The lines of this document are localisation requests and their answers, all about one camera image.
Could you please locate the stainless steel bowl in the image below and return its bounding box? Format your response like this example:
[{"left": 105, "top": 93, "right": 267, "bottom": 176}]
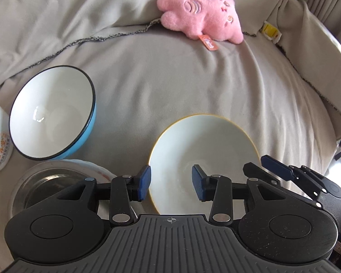
[{"left": 9, "top": 161, "right": 114, "bottom": 219}]

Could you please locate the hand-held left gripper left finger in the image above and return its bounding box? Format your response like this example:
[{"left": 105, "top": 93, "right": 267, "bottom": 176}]
[{"left": 57, "top": 165, "right": 152, "bottom": 225}]

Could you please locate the beige curtain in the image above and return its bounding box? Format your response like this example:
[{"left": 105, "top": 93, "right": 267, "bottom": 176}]
[{"left": 303, "top": 0, "right": 341, "bottom": 54}]

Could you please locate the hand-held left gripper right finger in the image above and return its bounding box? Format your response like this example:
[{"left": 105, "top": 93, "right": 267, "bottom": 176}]
[{"left": 192, "top": 164, "right": 289, "bottom": 226}]

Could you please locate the yellow and white tag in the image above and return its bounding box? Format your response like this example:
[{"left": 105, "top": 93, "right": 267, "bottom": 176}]
[{"left": 261, "top": 21, "right": 282, "bottom": 42}]

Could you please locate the white bowl with yellow rim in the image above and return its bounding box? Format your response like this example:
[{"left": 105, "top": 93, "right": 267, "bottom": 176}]
[{"left": 148, "top": 114, "right": 261, "bottom": 215}]

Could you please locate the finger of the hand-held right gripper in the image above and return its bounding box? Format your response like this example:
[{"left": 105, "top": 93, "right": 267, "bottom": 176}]
[
  {"left": 243, "top": 162, "right": 320, "bottom": 209},
  {"left": 261, "top": 155, "right": 326, "bottom": 197}
]

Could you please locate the pink plush toy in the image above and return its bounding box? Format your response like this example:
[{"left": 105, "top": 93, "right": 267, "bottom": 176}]
[{"left": 156, "top": 0, "right": 244, "bottom": 52}]

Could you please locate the blue bowl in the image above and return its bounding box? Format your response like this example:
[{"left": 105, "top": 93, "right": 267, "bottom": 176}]
[{"left": 10, "top": 66, "right": 98, "bottom": 160}]

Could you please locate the beige sofa cover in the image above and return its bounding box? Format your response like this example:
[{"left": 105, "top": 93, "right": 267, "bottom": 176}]
[{"left": 0, "top": 0, "right": 341, "bottom": 262}]

